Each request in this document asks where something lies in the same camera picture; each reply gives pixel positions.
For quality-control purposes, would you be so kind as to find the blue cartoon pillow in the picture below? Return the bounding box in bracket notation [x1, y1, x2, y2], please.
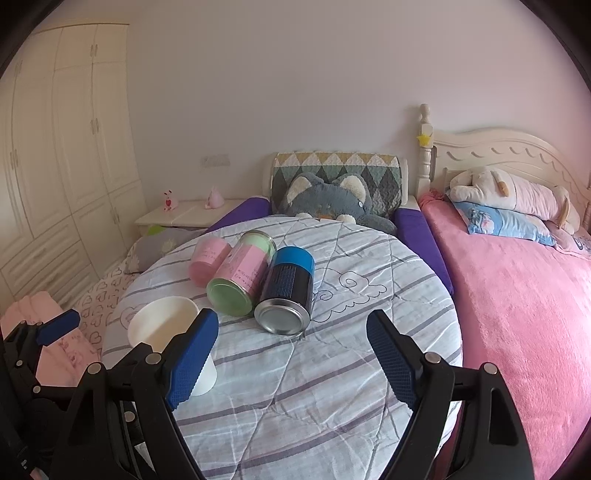
[451, 200, 559, 247]

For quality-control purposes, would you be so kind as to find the pink and white plush dog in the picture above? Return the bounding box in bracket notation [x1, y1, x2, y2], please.
[449, 166, 581, 236]

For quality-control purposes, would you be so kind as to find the grey pillow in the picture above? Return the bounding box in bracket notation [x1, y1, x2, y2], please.
[124, 225, 208, 273]

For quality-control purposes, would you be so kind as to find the pink cloth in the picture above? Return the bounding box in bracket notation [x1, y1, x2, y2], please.
[0, 291, 100, 386]

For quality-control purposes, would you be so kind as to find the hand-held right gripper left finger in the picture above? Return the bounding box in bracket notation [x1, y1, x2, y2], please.
[58, 308, 220, 480]

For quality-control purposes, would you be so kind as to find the cream carved bed headboard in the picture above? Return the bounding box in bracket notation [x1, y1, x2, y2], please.
[416, 104, 591, 217]

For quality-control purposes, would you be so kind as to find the small pink can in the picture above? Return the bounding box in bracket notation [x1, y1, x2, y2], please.
[188, 237, 233, 284]

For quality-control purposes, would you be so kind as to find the pink fleece blanket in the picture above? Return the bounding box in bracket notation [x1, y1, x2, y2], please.
[418, 189, 591, 480]

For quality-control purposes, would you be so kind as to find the cream wardrobe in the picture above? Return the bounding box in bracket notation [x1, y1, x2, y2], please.
[0, 23, 148, 305]

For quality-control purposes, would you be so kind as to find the grey cat plush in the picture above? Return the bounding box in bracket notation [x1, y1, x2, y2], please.
[281, 173, 398, 236]

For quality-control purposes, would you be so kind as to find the white paper cup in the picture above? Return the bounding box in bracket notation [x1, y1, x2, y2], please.
[127, 296, 218, 397]

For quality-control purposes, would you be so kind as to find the purple bed bumper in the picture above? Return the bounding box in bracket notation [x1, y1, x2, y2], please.
[205, 196, 273, 234]
[394, 205, 455, 296]

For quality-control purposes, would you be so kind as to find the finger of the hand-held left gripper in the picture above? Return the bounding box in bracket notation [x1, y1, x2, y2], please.
[4, 309, 81, 370]

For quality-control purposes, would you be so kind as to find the pink and green can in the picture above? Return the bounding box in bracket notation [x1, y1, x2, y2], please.
[205, 231, 277, 317]

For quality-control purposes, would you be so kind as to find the white nightstand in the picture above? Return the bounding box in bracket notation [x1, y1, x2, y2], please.
[135, 198, 245, 229]

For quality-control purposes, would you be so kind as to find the blue and black can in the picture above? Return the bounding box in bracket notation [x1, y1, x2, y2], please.
[254, 246, 316, 335]

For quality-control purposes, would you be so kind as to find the diamond pattern quilted cover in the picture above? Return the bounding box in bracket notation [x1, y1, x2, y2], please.
[270, 151, 402, 215]

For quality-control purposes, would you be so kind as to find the heart print bed sheet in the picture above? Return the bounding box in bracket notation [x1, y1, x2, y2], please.
[74, 258, 139, 356]

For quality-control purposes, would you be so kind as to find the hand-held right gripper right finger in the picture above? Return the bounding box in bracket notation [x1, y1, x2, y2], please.
[366, 309, 532, 480]

